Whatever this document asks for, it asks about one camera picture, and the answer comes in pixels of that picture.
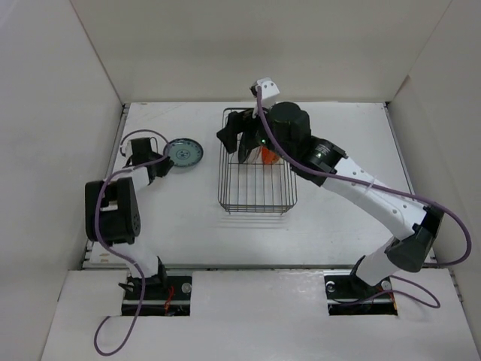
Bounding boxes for dark wire dish rack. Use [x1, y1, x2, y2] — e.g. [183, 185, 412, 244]
[217, 108, 298, 215]

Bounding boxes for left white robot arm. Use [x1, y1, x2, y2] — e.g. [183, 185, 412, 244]
[84, 138, 174, 299]

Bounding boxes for blue floral plate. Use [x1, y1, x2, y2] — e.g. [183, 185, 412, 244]
[164, 138, 204, 174]

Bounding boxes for black plate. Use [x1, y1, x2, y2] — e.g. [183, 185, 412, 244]
[237, 133, 252, 164]

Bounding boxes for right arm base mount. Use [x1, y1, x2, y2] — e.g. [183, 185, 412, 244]
[324, 272, 398, 316]

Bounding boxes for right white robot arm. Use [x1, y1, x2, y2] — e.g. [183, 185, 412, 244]
[216, 102, 444, 296]

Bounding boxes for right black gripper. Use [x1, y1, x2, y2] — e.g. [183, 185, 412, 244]
[217, 98, 295, 162]

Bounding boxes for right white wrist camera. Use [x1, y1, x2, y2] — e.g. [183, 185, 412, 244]
[250, 77, 280, 109]

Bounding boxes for orange plate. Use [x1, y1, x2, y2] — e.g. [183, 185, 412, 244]
[261, 147, 280, 165]

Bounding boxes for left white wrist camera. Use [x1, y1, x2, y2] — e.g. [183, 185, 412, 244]
[119, 140, 132, 158]

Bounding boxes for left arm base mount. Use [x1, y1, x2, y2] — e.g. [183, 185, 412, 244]
[119, 275, 192, 317]

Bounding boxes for clear glass plate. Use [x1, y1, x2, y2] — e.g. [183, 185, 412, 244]
[247, 147, 262, 164]

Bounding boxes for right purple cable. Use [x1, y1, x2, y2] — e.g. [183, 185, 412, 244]
[255, 86, 473, 309]

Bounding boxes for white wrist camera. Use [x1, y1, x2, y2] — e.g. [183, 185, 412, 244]
[119, 140, 132, 158]
[250, 77, 280, 109]

